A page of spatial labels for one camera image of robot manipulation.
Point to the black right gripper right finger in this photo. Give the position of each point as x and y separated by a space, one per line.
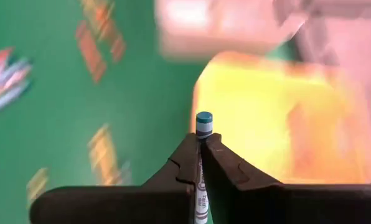
282 205

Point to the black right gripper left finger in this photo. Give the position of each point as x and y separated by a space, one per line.
126 205

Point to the orange plastic bin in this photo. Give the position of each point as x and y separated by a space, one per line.
251 109

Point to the light grey plastic bin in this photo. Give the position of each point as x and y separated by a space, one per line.
204 25

